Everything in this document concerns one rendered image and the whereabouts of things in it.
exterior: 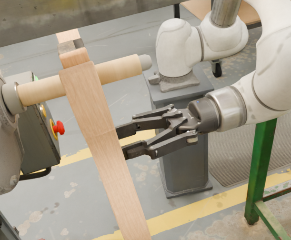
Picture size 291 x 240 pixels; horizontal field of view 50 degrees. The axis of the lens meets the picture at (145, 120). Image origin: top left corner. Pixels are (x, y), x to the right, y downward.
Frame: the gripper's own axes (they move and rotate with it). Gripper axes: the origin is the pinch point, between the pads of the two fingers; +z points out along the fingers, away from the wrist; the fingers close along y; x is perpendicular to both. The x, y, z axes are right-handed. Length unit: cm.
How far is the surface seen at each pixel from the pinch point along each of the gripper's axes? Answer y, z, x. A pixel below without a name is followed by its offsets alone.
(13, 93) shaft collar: -9.2, 12.8, 19.8
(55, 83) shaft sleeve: -8.7, 6.9, 19.3
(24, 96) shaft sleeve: -8.9, 11.6, 18.8
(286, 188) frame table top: 37, -73, -81
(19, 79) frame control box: 25.5, 17.9, 9.7
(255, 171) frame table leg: 35, -55, -60
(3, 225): 15.2, 35.0, -24.5
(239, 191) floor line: 61, -62, -99
